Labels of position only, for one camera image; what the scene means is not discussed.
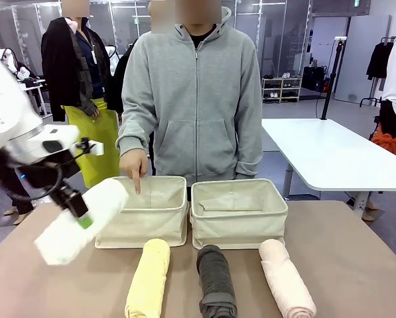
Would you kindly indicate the pink towel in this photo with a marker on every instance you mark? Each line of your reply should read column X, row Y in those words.
column 284, row 281

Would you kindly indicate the dark grey rolled towel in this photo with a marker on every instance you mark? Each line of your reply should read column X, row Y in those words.
column 216, row 281

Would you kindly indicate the person with yellow apron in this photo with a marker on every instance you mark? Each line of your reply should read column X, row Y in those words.
column 81, row 83

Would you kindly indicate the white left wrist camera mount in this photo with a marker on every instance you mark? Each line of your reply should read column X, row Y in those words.
column 95, row 148

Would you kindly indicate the person in dark green jacket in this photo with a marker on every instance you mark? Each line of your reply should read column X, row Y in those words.
column 17, row 192

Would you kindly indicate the person's left forearm grey sleeve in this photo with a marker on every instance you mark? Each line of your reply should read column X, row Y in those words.
column 250, row 142

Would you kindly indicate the white towel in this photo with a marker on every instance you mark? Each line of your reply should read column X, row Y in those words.
column 101, row 207

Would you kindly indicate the person in black top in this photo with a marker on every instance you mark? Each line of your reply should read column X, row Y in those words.
column 119, row 79

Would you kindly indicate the beige fabric basket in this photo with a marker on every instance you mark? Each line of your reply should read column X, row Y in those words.
column 237, row 225
column 158, row 218

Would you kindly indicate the wooden shoe rack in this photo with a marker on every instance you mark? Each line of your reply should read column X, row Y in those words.
column 281, row 89

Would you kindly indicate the black tripod pole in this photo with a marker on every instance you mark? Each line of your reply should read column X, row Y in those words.
column 332, row 76

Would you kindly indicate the black hanging garment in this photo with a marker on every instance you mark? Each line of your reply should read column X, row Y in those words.
column 378, row 61

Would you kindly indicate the person's right hand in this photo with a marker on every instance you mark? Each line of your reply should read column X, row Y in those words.
column 134, row 165

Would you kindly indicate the person in grey hoodie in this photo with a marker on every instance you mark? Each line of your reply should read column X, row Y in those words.
column 197, row 99

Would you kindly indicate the person's right forearm grey sleeve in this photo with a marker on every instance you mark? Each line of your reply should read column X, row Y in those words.
column 133, row 132

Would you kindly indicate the yellow towel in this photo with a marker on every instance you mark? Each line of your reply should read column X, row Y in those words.
column 149, row 278

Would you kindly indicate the apron wearer's bare hand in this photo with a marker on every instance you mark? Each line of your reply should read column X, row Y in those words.
column 95, row 112

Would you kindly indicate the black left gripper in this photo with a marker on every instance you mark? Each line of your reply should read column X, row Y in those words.
column 56, row 167

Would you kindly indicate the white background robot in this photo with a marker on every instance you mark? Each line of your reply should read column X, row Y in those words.
column 13, row 64

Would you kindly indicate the black case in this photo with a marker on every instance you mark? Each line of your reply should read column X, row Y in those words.
column 313, row 79

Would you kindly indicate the orange cloth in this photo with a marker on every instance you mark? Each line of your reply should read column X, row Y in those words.
column 391, row 144

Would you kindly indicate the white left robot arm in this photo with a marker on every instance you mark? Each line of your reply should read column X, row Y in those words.
column 5, row 112

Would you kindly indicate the white table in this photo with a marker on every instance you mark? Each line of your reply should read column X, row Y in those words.
column 330, row 155

